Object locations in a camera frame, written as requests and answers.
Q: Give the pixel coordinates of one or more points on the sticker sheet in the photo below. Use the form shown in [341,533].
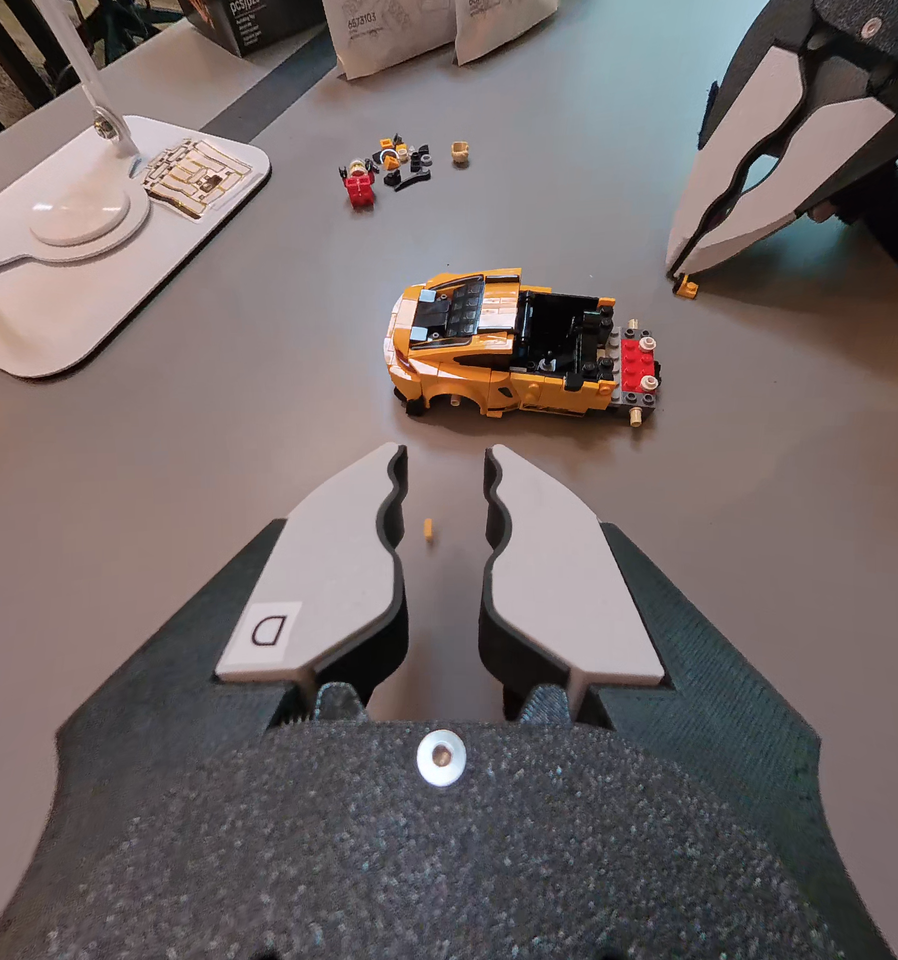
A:
[194,176]

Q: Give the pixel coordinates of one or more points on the person's right hand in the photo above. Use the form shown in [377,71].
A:
[820,211]

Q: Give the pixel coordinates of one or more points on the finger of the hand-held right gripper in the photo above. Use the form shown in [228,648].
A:
[748,112]
[823,150]

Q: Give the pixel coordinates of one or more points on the yellow lego car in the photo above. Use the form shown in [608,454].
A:
[464,367]

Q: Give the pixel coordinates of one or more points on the tan lego hair piece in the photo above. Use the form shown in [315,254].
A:
[460,152]

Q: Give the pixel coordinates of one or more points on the pile of small lego pieces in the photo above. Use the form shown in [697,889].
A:
[411,180]

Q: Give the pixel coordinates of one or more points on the white book stand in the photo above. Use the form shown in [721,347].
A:
[59,300]

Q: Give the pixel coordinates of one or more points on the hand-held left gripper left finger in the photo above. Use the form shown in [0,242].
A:
[329,585]

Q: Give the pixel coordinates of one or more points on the black lego set box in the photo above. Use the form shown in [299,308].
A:
[269,22]

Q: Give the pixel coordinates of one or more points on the red lego minifigure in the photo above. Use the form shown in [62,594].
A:
[359,191]

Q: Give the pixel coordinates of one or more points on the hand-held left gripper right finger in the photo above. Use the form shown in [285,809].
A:
[576,592]

